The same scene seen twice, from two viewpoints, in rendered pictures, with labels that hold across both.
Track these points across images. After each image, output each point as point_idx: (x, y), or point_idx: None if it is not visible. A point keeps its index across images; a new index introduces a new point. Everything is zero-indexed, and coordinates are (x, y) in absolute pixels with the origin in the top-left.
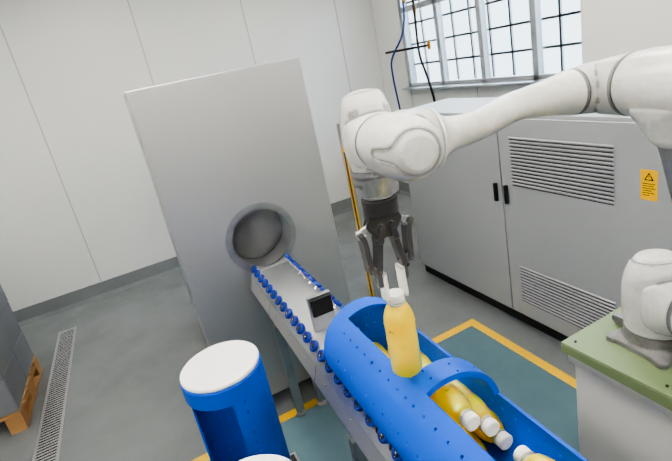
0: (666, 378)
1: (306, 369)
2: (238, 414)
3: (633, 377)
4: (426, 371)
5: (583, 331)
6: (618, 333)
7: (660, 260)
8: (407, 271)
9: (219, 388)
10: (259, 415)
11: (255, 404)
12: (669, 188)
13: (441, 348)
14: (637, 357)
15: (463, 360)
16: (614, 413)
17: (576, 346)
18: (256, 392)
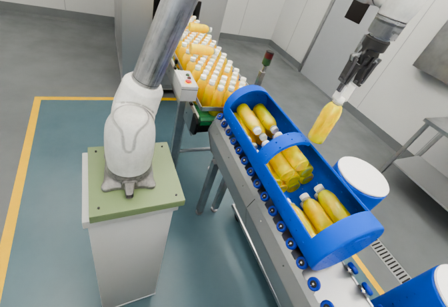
0: (157, 149)
1: None
2: (417, 276)
3: (171, 157)
4: (303, 139)
5: (161, 202)
6: (148, 179)
7: (139, 107)
8: (338, 86)
9: (444, 264)
10: (402, 290)
11: (411, 285)
12: (189, 18)
13: (284, 196)
14: (154, 166)
15: (281, 146)
16: None
17: (179, 190)
18: (417, 285)
